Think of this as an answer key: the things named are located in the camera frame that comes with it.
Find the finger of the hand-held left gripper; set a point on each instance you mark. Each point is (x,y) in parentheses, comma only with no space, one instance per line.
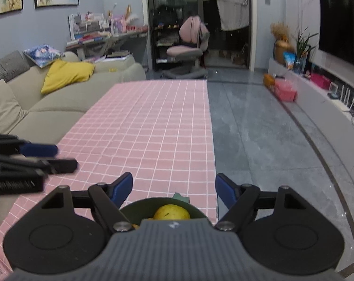
(37,150)
(62,166)

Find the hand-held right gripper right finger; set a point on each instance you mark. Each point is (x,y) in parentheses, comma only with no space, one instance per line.
(226,190)

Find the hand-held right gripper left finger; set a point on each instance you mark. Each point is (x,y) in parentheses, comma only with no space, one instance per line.
(121,188)

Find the green colander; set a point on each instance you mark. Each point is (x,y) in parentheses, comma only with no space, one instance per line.
(136,210)

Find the yellow-green pear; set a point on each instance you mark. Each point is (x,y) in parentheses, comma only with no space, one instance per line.
(171,212)

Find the beige sofa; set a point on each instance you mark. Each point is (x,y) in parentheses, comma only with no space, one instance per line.
(62,105)

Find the beige cushion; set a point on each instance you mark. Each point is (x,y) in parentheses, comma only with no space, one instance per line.
(4,108)

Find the pink checked tablecloth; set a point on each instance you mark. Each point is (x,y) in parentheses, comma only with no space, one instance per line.
(150,123)

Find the yellow cushion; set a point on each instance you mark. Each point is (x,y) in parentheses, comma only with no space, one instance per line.
(67,76)

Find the grey cushion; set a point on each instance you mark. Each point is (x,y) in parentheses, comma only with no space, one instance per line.
(7,67)

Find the blue printed cushion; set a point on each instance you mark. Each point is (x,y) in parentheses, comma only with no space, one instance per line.
(43,55)

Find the pink box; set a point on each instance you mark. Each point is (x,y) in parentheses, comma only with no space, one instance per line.
(285,90)

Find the orange box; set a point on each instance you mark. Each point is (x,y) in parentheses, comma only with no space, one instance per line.
(269,81)

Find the stack of books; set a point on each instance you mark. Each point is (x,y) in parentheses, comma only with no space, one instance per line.
(89,39)

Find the white television console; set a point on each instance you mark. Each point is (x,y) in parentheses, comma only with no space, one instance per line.
(317,99)

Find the white desk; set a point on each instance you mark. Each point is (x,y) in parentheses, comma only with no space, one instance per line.
(124,39)

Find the blue snack bag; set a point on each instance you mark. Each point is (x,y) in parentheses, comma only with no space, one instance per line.
(289,61)

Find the magenta box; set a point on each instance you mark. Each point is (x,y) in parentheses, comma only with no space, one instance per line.
(320,81)

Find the pink office chair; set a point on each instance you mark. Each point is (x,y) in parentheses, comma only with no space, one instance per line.
(184,49)

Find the small white device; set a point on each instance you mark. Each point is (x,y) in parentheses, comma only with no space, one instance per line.
(334,90)

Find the golden vase with dried flowers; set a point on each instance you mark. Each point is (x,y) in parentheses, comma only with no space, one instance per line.
(282,49)

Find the white router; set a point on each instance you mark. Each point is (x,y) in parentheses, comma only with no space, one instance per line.
(348,99)

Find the green potted plant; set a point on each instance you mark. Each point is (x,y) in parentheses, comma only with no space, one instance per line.
(302,49)

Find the black shelf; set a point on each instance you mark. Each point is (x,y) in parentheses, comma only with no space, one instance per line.
(168,35)

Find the hanging grey cloth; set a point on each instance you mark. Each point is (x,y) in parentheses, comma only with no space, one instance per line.
(231,5)

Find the black television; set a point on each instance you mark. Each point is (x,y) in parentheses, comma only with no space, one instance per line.
(343,26)

